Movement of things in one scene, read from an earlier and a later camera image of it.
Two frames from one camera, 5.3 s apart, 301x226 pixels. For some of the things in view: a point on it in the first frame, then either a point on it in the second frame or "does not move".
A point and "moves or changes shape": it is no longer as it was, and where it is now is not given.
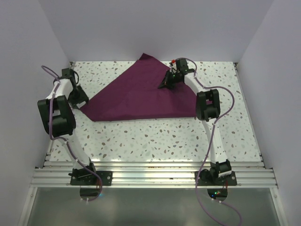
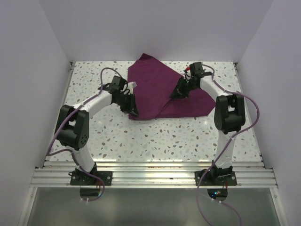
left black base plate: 85,176 does not move
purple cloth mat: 135,95 moves or changes shape
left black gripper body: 77,96 → 125,101
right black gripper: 166,83 → 179,90
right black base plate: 232,180 does not move
